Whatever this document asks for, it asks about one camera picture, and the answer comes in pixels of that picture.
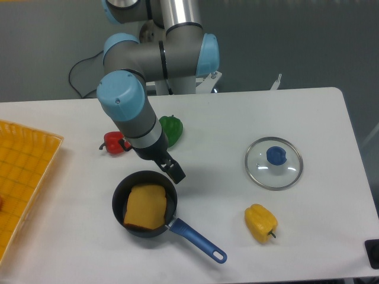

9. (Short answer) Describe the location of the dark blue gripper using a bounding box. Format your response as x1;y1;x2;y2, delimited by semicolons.
133;130;186;183

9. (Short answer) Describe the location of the glass pot lid blue knob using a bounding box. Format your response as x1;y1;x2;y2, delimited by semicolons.
244;137;304;191

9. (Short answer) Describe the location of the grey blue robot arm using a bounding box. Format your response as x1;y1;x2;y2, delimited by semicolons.
97;1;220;183

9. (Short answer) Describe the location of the green bell pepper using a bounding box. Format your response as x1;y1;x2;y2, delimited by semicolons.
159;115;184;147

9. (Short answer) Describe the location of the yellow toast slice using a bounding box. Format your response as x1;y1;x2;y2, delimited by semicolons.
124;183;167;230

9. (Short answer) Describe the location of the red bell pepper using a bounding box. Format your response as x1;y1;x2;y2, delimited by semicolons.
99;131;132;155

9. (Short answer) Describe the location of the yellow bell pepper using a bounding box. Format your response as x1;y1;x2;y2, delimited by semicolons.
244;204;278;244

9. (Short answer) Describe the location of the yellow plastic basket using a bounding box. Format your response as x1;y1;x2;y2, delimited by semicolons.
1;120;64;260

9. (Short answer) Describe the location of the black device at table edge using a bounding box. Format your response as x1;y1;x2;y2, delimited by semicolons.
364;239;379;269

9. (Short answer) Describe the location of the black saucepan blue handle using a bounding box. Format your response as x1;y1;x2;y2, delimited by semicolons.
112;170;227;264

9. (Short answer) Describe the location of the black cable on floor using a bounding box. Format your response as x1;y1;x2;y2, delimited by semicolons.
68;49;105;99

